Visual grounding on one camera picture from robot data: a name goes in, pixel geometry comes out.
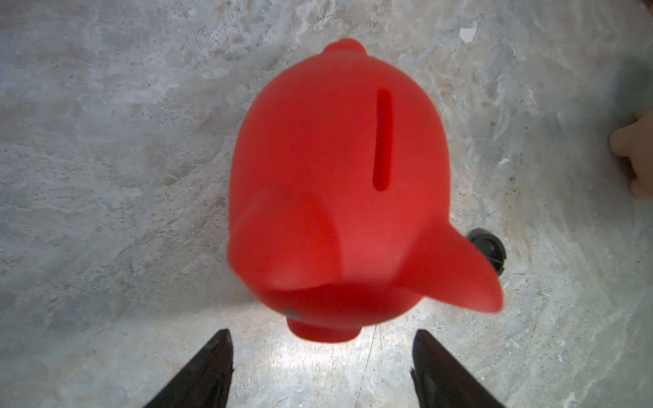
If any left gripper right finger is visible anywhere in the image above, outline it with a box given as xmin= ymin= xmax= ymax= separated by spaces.
xmin=411 ymin=329 xmax=504 ymax=408

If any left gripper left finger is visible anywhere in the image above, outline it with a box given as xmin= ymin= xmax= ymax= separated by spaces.
xmin=145 ymin=329 xmax=234 ymax=408

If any black piggy bank plug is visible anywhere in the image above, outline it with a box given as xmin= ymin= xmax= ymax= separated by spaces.
xmin=468 ymin=228 xmax=507 ymax=276

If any red piggy bank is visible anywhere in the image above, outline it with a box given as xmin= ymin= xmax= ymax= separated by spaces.
xmin=227 ymin=38 xmax=503 ymax=343

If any near pink piggy bank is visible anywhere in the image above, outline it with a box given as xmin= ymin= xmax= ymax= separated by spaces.
xmin=609 ymin=108 xmax=652 ymax=200

